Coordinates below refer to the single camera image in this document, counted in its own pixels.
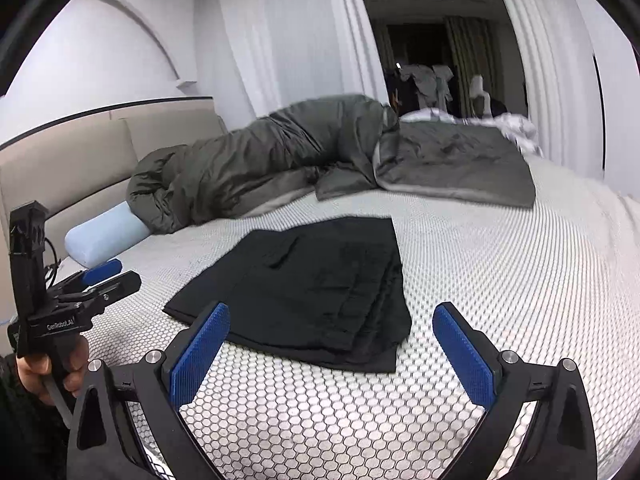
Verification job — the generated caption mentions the person's left forearm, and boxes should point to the person's left forearm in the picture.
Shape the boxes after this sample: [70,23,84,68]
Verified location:
[0,352,76,480]

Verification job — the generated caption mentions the black pants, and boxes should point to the black pants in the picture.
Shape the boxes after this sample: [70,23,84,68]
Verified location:
[162,215,413,374]

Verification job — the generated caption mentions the white upright object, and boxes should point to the white upright object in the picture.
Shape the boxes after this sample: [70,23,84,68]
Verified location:
[467,74,491,118]

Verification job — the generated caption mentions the olive striped curtain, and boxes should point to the olive striped curtain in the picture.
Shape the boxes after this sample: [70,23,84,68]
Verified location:
[442,16,501,118]

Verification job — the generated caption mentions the light blue pillow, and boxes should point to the light blue pillow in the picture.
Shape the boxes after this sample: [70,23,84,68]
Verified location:
[64,201,151,269]

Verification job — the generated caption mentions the white curtain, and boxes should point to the white curtain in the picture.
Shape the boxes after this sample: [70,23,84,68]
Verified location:
[485,0,608,181]
[215,0,396,121]

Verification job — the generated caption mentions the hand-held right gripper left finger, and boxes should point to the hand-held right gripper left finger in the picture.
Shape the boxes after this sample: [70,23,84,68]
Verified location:
[66,301,232,480]

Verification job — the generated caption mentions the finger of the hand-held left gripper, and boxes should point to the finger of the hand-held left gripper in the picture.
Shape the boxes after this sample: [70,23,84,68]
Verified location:
[52,258,123,297]
[55,270,142,312]

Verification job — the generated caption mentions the grey duvet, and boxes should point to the grey duvet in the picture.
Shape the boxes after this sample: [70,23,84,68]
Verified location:
[125,94,537,235]

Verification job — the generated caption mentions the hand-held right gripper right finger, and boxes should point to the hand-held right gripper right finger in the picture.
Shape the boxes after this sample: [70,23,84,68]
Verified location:
[432,302,598,480]

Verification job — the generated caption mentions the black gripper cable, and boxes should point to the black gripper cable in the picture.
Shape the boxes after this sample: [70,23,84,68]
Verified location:
[42,237,63,286]

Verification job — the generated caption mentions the person's left hand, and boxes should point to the person's left hand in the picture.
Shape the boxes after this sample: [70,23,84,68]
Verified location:
[15,332,91,403]

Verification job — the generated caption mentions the beige padded headboard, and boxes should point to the beige padded headboard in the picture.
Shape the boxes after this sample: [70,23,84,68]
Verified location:
[0,95,231,351]

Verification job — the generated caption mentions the bed with honeycomb cover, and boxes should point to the bed with honeycomb cover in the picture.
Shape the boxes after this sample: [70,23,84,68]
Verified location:
[0,152,640,480]

